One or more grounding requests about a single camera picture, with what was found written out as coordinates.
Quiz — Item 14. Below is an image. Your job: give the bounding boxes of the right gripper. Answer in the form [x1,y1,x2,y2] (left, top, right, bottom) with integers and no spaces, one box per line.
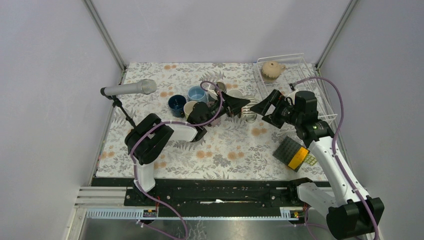
[249,89,302,129]

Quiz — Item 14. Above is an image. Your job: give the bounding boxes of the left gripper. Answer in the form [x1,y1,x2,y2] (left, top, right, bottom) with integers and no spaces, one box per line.
[201,91,251,127]

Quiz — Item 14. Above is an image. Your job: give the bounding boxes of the striped grey cup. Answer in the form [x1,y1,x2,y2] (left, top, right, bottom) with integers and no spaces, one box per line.
[238,95,260,123]

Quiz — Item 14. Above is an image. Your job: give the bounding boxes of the grey-green cup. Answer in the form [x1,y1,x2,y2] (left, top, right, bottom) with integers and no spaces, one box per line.
[207,81,227,102]

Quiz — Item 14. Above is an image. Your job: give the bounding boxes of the beige ribbed cup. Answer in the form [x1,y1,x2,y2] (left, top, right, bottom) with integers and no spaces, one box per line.
[260,61,287,82]

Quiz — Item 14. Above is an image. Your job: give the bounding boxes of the light blue cup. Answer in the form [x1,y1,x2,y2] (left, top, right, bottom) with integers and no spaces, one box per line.
[187,85,208,103]

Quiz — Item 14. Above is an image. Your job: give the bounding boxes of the cream cup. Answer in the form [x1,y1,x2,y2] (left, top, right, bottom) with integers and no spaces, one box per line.
[183,101,198,119]

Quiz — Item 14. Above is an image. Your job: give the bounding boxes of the dark blue cup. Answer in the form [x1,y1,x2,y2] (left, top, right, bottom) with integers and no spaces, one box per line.
[168,94,187,118]

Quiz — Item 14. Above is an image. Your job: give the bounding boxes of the silver microphone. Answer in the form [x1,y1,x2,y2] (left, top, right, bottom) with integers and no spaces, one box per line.
[100,79,157,97]

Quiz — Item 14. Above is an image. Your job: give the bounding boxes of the white and blue cup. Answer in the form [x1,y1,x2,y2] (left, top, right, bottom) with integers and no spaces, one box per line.
[226,89,244,99]

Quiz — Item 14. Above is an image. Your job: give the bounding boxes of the mauve cup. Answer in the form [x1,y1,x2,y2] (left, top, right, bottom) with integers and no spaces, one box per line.
[207,101,221,127]

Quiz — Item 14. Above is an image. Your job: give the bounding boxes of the black tripod mic stand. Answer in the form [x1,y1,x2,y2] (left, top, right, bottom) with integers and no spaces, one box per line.
[111,95,136,128]

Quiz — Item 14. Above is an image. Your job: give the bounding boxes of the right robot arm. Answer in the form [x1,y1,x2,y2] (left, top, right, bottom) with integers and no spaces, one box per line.
[250,89,385,240]

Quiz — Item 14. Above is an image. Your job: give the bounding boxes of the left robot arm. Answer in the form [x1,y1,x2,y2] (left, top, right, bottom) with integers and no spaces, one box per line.
[125,92,251,206]

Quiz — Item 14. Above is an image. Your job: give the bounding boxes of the floral table mat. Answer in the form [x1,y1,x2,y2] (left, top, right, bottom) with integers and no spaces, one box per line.
[95,62,345,182]

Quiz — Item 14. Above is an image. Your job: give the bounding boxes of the dark grey building plate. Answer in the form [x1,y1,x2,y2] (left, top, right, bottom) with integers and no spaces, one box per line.
[272,136,305,166]

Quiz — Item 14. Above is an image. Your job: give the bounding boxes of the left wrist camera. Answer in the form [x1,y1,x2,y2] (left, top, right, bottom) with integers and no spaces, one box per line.
[206,86,218,102]

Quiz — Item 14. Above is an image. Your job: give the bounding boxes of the white wire dish rack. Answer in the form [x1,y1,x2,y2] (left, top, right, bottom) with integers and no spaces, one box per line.
[248,53,338,137]

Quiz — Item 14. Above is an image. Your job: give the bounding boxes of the right aluminium frame post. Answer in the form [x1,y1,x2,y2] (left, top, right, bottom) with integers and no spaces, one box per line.
[315,0,360,70]

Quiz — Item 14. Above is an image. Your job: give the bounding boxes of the aluminium frame post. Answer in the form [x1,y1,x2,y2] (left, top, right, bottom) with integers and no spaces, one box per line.
[315,0,360,70]
[82,0,127,71]

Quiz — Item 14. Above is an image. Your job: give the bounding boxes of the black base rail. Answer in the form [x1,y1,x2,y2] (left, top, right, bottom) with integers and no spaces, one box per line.
[90,177,355,220]

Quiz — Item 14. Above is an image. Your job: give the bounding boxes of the white cable duct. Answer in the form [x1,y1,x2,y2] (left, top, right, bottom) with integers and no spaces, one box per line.
[86,207,304,221]

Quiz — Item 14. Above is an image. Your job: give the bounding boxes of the left aluminium frame post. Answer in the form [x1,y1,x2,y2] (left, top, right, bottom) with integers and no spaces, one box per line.
[82,0,127,71]

